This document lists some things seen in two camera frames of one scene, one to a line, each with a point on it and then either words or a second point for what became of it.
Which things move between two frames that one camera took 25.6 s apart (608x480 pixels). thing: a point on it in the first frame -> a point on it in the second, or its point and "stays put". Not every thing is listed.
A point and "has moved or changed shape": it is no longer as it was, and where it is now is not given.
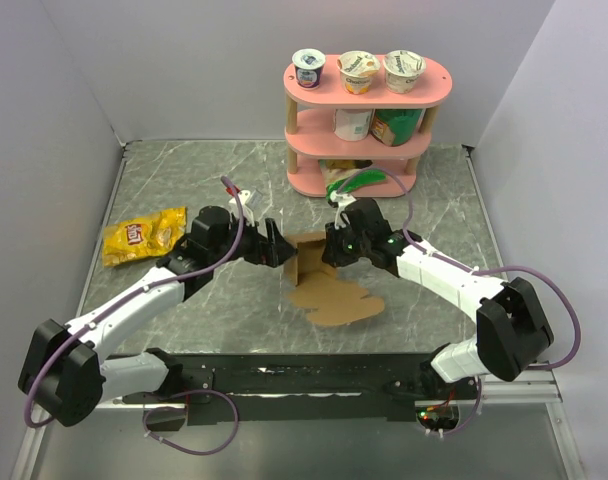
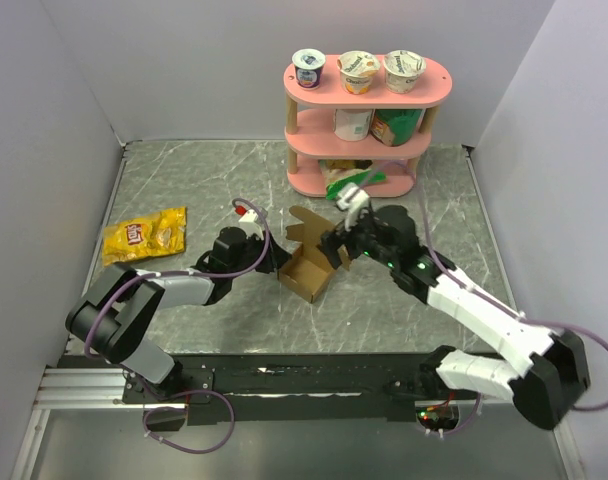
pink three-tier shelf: [337, 140] stays put
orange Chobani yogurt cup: [357, 69] stays put
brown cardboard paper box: [317, 287] has moved or changed shape
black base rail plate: [307, 386] stays put
